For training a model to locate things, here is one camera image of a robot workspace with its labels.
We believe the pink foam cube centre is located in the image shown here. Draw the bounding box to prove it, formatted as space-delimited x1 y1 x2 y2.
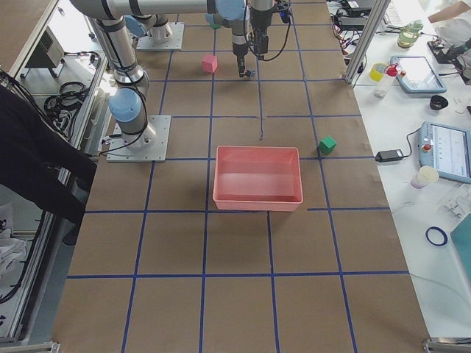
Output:
202 54 218 74

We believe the white paper cup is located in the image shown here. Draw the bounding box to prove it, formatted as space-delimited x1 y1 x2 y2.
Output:
411 165 439 189

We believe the teach pendant far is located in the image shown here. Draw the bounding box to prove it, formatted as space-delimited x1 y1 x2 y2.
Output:
389 55 447 94

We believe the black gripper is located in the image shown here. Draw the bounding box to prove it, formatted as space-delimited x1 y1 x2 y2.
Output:
232 35 247 72
252 27 269 59

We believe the aluminium frame post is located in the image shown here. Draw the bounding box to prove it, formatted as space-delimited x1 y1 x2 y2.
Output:
344 0 390 84

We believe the teach pendant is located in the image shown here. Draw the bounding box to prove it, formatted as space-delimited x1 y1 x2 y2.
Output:
418 121 470 184
389 55 447 94

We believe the clear plastic bottle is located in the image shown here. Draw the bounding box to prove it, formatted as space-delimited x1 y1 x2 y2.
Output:
374 63 398 99

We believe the yellow tape roll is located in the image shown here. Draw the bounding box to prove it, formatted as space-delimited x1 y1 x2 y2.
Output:
369 63 387 82

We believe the blue tape ring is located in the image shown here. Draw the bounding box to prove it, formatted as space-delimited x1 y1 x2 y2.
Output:
425 226 449 247

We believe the green foam cube far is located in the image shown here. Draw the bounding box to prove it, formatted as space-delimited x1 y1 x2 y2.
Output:
318 135 337 155

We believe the black power adapter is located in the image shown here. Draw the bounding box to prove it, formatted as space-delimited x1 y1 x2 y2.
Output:
375 149 405 163

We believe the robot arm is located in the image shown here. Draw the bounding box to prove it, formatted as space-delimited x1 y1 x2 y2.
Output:
72 0 248 88
72 1 291 156

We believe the teach pendant near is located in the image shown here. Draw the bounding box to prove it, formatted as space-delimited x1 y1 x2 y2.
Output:
418 121 470 184

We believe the pink plastic bin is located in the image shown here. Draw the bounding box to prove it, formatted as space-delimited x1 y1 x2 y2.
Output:
213 146 303 212

